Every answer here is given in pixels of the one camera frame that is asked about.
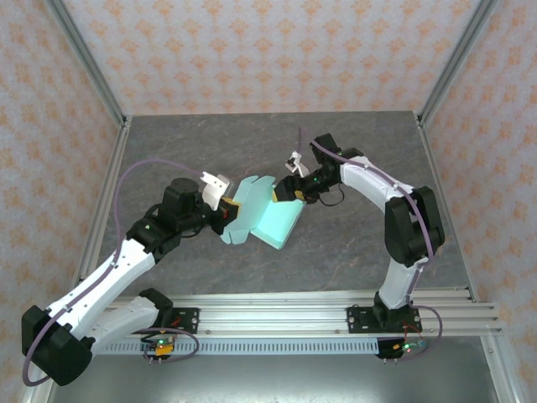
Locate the teal paper box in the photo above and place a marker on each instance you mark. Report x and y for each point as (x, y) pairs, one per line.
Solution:
(277, 222)

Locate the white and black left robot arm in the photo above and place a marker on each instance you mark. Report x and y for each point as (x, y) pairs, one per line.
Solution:
(105, 281)

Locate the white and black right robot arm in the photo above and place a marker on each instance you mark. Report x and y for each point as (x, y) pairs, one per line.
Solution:
(400, 285)

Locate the grey metal sheet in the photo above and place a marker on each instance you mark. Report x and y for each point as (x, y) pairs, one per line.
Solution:
(272, 382)

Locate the aluminium table side rail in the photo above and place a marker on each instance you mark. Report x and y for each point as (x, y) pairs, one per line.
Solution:
(440, 189)
(111, 184)

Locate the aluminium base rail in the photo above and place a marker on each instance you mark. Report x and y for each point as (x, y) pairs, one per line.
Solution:
(272, 319)

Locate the aluminium frame post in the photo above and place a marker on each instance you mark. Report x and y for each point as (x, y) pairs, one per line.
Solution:
(86, 63)
(457, 63)

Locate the aluminium lower frame rail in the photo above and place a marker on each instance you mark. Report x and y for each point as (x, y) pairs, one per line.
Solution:
(503, 378)
(38, 394)

